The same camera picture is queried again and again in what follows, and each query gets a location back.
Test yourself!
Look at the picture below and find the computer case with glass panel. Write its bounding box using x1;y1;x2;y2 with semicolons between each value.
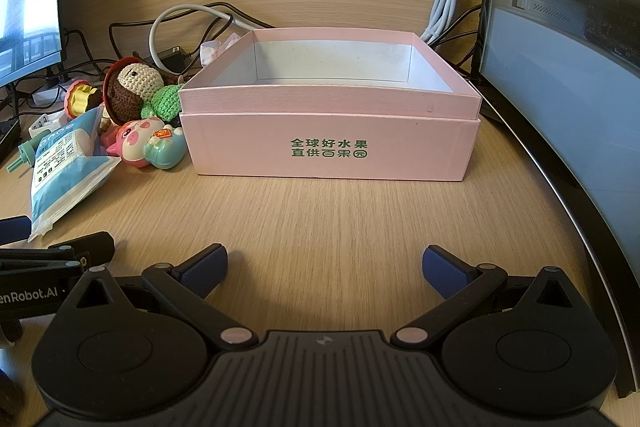
472;0;640;400

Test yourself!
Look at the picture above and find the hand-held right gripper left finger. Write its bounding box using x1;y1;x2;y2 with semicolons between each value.
60;244;257;353

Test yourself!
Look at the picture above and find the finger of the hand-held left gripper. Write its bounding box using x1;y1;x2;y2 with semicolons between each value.
0;216;29;254
45;231;116;269

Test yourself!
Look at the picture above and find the white power strip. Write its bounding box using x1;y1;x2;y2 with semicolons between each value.
31;74;76;106

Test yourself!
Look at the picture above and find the black power adapter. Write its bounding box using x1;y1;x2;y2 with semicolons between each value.
157;46;189;76

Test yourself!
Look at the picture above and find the pink cardboard box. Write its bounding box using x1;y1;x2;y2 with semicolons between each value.
178;28;482;182

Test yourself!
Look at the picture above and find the pink and yellow plastic toy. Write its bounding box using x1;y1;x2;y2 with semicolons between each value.
64;79;103;120

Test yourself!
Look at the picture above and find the pink pig toy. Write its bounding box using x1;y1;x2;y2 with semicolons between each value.
101;117;187;170

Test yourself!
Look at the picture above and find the black cable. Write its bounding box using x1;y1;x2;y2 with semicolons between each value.
109;3;275;72

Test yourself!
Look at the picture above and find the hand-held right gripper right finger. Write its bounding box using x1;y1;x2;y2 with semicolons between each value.
390;245;593;353

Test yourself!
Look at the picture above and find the crochet doll with brown hair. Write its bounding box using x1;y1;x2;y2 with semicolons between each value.
102;56;184;128

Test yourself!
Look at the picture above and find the looped white cable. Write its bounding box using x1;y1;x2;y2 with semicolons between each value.
149;3;273;68

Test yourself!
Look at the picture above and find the pink floral cloth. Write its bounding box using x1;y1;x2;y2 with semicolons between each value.
199;34;246;68

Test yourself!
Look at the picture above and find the teal plastic tool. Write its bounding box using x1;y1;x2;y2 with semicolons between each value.
6;127;41;172

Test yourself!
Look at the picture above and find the blue wet wipes packet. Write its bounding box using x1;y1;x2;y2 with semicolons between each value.
27;104;122;243

